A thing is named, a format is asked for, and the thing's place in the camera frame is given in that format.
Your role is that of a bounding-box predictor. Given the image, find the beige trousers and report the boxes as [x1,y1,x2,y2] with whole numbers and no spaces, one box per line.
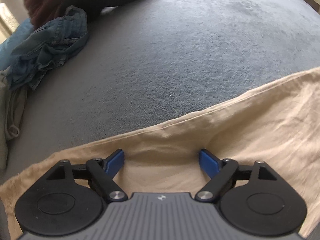
[1,68,319,239]

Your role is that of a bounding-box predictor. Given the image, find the grey bed blanket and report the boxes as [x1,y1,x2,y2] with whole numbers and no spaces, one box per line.
[1,0,319,181]

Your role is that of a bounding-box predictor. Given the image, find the grey sweatpants with drawstring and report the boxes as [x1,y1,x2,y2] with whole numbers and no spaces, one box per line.
[0,67,28,170]

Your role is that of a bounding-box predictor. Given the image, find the blue duvet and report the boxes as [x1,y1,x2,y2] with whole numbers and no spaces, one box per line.
[0,18,34,70]

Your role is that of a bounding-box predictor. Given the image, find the cream carved headboard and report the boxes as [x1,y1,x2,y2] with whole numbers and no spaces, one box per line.
[0,2,19,43]

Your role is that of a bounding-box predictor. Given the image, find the blue denim jeans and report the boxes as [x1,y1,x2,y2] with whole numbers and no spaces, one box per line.
[7,7,88,90]

